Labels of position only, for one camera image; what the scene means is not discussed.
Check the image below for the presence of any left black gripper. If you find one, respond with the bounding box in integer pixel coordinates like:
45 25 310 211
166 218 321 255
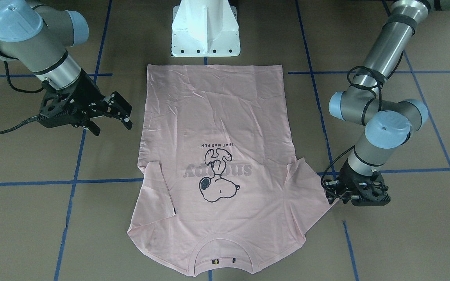
334 160 382 199

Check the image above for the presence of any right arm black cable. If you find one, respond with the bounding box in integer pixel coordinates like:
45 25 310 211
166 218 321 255
0 37 46 136

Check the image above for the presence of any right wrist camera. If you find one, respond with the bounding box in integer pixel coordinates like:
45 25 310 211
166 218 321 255
37 90 88 128

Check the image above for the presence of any pink snoopy t-shirt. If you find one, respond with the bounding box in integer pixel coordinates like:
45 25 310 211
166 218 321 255
127 65 331 276

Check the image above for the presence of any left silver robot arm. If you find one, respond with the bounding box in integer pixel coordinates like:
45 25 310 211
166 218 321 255
320 0 450 206

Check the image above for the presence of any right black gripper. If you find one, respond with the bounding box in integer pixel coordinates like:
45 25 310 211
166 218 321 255
48 72 133 136

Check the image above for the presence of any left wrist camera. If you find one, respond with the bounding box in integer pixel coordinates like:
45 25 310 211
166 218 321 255
351 181 391 207

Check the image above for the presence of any white pedestal column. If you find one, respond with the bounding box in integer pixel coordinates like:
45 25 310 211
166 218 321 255
170 0 241 57

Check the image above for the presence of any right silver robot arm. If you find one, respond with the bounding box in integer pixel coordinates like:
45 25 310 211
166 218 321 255
0 0 132 135

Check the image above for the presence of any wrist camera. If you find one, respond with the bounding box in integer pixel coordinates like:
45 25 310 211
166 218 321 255
37 90 88 128
351 181 391 207

